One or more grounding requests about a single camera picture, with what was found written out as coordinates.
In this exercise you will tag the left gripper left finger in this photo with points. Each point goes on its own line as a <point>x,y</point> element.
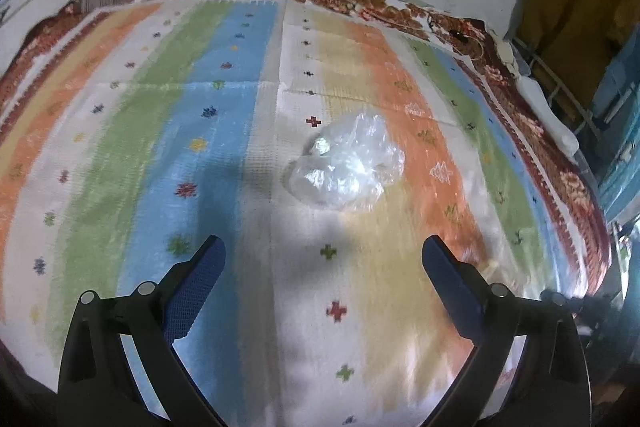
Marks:
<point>188,284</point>

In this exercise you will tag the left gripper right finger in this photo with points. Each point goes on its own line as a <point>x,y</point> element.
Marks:
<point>459,286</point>

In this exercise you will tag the clear plastic bag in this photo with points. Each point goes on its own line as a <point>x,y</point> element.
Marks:
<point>348,164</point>

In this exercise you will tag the striped colourful bed cover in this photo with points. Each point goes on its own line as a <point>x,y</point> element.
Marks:
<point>174,120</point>

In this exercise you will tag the blue patterned cloth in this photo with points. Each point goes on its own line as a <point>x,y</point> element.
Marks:
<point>616,104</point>

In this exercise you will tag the white rolled cloth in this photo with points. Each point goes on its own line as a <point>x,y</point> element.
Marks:
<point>532,93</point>

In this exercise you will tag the yellow hanging garment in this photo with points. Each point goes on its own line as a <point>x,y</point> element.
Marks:
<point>576,39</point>

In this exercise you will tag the floral brown blanket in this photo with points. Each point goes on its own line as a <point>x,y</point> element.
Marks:
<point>578,222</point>

